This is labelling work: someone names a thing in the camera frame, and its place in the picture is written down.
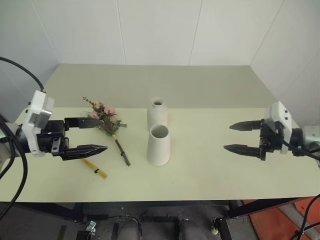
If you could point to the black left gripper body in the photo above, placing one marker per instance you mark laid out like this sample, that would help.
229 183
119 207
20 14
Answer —
51 136

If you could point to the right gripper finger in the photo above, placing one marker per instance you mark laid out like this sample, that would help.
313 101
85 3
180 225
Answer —
247 125
246 150

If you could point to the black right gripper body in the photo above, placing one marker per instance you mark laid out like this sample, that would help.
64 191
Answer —
271 140

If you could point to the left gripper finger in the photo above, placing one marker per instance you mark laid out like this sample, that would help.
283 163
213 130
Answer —
83 123
85 151

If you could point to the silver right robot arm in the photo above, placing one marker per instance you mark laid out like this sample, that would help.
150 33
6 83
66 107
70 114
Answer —
310 138

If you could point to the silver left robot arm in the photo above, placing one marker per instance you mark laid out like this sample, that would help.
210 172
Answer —
11 148

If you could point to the white bottle-shaped vase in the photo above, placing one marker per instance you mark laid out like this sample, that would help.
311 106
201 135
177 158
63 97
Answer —
156 115

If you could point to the white conical vase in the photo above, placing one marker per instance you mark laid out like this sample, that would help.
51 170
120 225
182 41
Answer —
158 150

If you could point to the yellow dried stem bundle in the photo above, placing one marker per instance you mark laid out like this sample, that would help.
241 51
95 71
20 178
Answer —
96 170

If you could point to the pink flower bouquet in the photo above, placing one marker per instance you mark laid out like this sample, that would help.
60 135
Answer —
107 122

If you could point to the small caster wheel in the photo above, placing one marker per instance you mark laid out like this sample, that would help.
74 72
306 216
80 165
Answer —
215 228
91 226

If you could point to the orange floor mat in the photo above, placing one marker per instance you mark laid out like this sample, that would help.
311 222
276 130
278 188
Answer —
275 225

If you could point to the dark grey rounded shape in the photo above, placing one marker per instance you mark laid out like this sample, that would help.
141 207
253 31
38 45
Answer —
128 231

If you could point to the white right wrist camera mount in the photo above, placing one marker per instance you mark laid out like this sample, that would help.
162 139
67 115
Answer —
281 112

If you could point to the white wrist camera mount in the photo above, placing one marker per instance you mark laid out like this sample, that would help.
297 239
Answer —
281 112
37 105

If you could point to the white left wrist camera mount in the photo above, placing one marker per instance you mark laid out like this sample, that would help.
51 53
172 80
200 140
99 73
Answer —
37 105

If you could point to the black table frame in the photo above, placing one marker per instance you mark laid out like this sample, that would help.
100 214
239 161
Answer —
237 208

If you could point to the black floor stand frame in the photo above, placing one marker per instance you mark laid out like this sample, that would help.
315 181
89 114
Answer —
225 230

